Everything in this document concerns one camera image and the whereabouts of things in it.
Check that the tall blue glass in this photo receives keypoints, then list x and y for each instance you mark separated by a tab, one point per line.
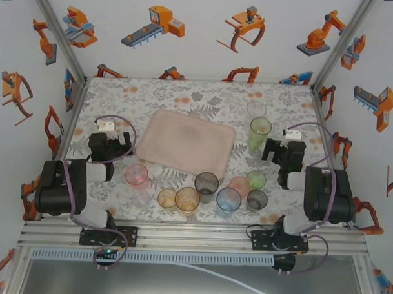
228	199

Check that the aluminium table side rail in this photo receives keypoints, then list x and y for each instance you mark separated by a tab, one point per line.
69	123
323	125

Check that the white plastic tube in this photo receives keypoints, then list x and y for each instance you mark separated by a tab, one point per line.
243	283

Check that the black connector housing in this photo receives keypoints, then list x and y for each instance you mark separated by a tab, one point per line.
284	263

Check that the wide aluminium frame rail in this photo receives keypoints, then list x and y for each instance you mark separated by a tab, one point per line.
193	240

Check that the grey metal sheet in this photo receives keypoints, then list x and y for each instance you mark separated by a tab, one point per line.
146	284

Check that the tall dark grey glass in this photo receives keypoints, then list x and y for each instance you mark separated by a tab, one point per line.
206	183

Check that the short dark grey glass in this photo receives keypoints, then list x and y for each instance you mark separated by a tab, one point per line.
257	199

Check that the short salmon glass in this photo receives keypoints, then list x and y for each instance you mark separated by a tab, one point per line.
242	184

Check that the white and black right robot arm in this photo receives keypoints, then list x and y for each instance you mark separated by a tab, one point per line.
330	197

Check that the tall green glass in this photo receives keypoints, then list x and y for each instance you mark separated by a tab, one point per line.
259	136

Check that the short clear glass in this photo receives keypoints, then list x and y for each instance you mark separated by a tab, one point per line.
140	200

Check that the short green glass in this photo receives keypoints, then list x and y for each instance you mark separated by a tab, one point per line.
256	178

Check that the pink plastic tray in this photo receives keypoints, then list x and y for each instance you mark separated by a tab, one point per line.
184	140

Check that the floral tablecloth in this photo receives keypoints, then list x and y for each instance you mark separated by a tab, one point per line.
185	91

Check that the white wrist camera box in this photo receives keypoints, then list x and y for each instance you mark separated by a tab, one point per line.
293	135
106	126

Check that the black board with green light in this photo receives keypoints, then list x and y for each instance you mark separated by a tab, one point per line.
107	252

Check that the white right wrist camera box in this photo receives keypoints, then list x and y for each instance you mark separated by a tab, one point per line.
293	135

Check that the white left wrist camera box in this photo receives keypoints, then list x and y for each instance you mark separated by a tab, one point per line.
106	126

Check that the tall orange glass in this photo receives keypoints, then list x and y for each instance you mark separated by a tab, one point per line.
187	200

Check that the short orange glass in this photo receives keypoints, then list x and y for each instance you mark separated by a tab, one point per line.
166	199

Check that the short pink glass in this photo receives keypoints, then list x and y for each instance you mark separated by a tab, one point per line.
137	175

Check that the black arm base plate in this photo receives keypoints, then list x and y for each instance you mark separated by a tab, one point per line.
128	236
261	241

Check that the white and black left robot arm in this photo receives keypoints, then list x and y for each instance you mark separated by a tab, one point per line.
53	187

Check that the aluminium frame post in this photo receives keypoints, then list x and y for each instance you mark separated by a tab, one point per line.
343	42
60	32

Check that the tall clear glass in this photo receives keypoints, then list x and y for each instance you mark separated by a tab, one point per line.
256	108

